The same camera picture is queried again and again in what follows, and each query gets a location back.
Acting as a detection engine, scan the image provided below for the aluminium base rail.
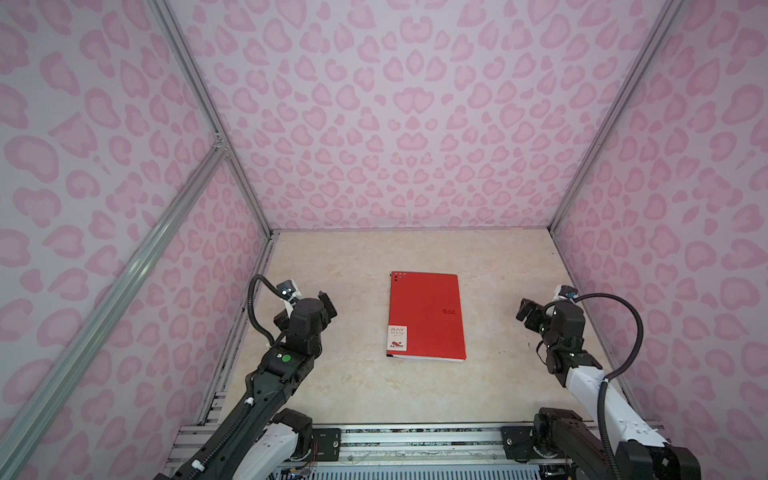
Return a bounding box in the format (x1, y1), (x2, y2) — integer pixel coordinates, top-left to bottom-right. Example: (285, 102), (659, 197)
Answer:
(161, 419), (688, 480)

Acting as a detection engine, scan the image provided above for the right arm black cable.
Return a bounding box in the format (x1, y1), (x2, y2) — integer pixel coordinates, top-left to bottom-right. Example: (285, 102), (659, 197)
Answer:
(572, 292), (645, 480)

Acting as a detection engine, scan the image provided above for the diagonal aluminium frame bar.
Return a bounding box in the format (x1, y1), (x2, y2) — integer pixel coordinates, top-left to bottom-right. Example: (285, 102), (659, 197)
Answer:
(1, 145), (227, 479)

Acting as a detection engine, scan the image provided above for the right corner aluminium post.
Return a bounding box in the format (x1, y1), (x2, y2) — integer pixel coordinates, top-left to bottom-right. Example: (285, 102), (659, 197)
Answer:
(547, 0), (688, 238)

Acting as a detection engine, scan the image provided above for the corner aluminium post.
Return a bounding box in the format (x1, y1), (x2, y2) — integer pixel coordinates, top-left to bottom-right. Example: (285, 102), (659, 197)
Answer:
(547, 0), (688, 238)
(146, 0), (273, 239)

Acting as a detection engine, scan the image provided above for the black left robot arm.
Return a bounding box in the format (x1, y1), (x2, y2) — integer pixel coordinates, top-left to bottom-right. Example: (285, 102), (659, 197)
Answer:
(170, 291), (337, 479)

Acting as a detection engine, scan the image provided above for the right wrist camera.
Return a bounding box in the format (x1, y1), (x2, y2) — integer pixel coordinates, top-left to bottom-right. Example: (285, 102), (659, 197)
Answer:
(553, 285), (579, 302)

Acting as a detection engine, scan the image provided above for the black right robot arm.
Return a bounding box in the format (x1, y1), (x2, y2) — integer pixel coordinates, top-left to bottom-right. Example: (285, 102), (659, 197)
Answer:
(506, 286), (702, 479)

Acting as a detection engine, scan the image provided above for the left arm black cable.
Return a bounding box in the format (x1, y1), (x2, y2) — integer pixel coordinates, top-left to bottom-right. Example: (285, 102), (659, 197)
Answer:
(247, 274), (289, 347)

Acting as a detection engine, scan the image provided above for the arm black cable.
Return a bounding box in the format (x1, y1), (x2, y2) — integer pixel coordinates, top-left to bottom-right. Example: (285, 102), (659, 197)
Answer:
(572, 292), (645, 480)
(247, 274), (289, 347)

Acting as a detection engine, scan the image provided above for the left corner aluminium post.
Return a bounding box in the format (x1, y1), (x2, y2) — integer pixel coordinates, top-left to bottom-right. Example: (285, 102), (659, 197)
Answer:
(146, 0), (273, 239)

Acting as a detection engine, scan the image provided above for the red folder black inside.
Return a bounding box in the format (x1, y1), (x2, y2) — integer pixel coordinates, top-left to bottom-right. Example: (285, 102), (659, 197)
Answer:
(386, 271), (467, 362)

